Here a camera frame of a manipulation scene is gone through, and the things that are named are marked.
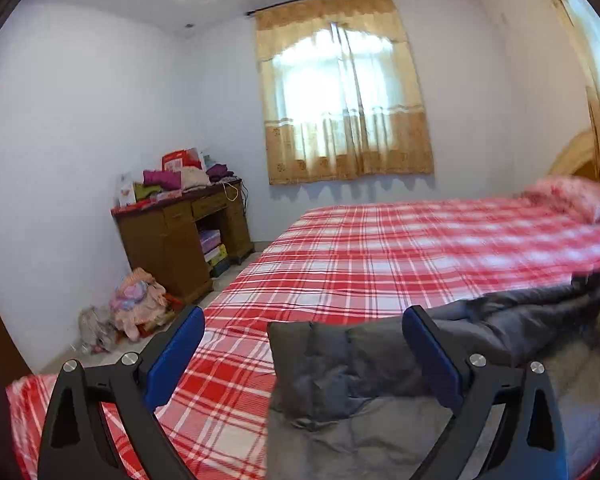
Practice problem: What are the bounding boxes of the grey puffer jacket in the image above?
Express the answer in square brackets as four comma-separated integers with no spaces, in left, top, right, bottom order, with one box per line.
[266,272,600,479]

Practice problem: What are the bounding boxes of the pink clothes pile on floor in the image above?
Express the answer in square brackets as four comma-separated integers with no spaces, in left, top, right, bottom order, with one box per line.
[109,268,171,341]

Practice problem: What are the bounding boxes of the grey cloth on floor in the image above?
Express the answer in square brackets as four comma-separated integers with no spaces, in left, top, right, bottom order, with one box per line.
[78,306,116,354]

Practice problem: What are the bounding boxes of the red plaid bed sheet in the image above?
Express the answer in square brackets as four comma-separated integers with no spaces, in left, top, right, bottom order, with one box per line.
[5,195,600,480]

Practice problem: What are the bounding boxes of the brown wooden desk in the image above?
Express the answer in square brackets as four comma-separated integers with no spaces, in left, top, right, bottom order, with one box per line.
[111,178,254,304]

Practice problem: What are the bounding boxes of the purple box under desk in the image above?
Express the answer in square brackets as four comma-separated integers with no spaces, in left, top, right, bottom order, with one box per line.
[199,230,222,254]

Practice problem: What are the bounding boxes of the pink floral pillow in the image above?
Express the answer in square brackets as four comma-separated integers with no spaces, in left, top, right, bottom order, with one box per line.
[521,176,600,224]

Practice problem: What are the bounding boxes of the white card box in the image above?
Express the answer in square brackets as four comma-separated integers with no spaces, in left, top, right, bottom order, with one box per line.
[116,174,136,207]

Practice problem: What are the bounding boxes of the magenta folded garment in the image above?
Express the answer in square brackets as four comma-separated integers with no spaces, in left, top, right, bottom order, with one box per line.
[143,170,182,191]

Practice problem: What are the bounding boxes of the pink beige folded garment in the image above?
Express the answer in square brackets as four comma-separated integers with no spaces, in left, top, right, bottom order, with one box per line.
[180,166,211,191]

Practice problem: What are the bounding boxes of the wooden headboard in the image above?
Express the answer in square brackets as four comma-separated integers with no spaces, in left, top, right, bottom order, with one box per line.
[548,130,600,182]

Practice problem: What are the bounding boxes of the dark purple garment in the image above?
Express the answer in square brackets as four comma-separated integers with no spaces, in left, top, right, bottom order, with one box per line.
[207,164,235,183]

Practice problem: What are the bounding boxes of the beige window curtain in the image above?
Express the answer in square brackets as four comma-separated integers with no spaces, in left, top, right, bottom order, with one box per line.
[253,0,434,185]

